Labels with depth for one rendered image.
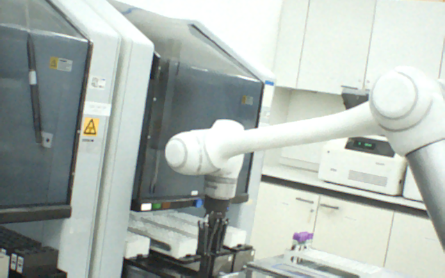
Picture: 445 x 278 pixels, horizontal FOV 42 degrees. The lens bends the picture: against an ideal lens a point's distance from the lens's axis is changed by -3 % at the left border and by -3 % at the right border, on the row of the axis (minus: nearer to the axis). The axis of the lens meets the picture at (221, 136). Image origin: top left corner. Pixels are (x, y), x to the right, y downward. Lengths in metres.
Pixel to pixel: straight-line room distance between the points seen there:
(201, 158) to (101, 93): 0.31
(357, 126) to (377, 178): 2.39
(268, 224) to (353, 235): 0.62
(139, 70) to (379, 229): 2.51
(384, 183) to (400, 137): 2.60
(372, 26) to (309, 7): 0.51
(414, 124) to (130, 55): 0.78
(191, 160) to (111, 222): 0.33
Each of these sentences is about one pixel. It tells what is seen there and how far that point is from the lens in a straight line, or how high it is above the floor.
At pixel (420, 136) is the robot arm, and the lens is 1.23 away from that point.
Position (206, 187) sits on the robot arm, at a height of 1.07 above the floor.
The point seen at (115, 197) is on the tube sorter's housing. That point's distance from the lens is 1.66.
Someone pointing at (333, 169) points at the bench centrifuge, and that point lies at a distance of 3.96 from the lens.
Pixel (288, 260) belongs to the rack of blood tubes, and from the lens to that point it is 1.92.
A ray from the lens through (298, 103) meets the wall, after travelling 4.78.
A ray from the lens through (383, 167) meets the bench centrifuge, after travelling 3.83.
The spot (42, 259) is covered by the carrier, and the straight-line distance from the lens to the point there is 1.51.
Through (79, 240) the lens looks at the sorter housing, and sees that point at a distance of 1.60.
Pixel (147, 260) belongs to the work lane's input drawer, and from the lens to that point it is 1.83.
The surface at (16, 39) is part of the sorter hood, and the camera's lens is 1.35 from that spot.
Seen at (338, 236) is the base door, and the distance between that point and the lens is 3.96.
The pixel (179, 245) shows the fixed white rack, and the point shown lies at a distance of 1.85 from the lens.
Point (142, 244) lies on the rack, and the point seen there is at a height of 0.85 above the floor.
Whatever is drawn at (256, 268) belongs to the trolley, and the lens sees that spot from 1.91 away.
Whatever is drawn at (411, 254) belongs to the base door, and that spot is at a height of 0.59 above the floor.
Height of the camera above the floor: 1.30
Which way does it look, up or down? 3 degrees down
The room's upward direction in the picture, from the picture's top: 9 degrees clockwise
